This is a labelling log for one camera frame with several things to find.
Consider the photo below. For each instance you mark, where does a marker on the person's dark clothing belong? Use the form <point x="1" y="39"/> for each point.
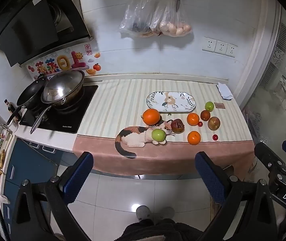
<point x="158" y="231"/>

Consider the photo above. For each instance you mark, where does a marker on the dark red wrinkled apple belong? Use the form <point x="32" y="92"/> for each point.
<point x="177" y="126"/>

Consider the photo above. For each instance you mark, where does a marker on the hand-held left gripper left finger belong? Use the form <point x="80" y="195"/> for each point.
<point x="79" y="178"/>

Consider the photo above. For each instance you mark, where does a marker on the steel wok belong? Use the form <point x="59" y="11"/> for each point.
<point x="71" y="99"/>

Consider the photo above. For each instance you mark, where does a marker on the steel wok lid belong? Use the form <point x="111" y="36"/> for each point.
<point x="62" y="86"/>

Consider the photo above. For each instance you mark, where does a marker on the black frying pan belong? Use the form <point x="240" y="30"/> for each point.
<point x="30" y="93"/>

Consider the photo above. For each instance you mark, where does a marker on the plastic bag with dark contents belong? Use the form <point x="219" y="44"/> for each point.
<point x="138" y="17"/>

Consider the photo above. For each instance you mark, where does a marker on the dark sauce bottle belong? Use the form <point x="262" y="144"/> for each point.
<point x="8" y="105"/>

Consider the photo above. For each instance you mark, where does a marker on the colourful wall stickers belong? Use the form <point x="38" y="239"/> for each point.
<point x="62" y="64"/>

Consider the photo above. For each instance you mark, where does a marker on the large orange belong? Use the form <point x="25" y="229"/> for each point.
<point x="151" y="116"/>

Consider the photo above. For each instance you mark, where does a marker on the small orange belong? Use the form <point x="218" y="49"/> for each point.
<point x="193" y="119"/>
<point x="193" y="137"/>

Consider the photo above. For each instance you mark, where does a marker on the striped cat print tablecloth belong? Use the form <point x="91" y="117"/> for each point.
<point x="117" y="105"/>

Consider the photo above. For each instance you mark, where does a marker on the black cooktop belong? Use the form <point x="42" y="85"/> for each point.
<point x="67" y="120"/>

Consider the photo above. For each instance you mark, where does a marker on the blue kitchen cabinet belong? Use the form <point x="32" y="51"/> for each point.
<point x="30" y="160"/>

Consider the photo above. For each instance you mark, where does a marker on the floral oval plate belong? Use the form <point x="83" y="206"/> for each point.
<point x="180" y="101"/>

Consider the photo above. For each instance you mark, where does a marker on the white folded cloth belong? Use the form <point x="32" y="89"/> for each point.
<point x="224" y="91"/>

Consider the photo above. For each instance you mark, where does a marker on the white wall socket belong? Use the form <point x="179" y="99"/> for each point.
<point x="231" y="50"/>
<point x="209" y="44"/>
<point x="221" y="47"/>

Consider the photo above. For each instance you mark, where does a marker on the frosted glass door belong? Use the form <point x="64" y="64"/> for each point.
<point x="278" y="85"/>

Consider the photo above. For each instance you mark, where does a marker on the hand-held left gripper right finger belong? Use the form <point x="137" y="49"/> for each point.
<point x="209" y="177"/>

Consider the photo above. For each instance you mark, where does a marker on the plastic bag of eggs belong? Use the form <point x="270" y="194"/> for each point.
<point x="175" y="22"/>

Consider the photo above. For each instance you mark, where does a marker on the red and green apple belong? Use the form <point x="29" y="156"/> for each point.
<point x="213" y="123"/>

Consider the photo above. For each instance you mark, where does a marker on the person's grey slipper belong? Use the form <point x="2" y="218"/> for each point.
<point x="143" y="213"/>
<point x="167" y="213"/>

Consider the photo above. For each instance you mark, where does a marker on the black range hood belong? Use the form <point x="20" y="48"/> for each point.
<point x="27" y="22"/>

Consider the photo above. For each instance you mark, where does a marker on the brown round fruit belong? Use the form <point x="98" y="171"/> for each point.
<point x="205" y="115"/>

